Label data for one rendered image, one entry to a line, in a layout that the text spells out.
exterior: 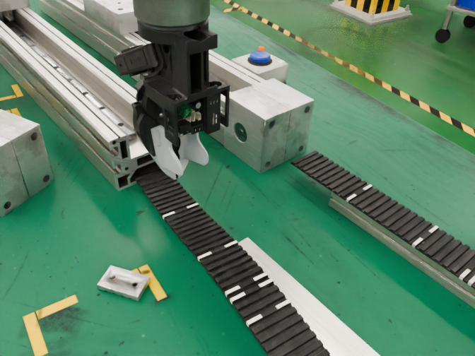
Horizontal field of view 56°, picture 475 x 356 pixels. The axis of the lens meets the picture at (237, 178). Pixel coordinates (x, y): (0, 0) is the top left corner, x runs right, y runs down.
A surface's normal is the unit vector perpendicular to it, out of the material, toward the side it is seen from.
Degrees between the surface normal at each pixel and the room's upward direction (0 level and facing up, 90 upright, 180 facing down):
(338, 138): 0
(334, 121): 0
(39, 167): 90
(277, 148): 90
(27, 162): 90
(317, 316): 0
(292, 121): 90
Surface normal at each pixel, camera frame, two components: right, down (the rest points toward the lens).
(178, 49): -0.78, 0.37
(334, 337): 0.04, -0.78
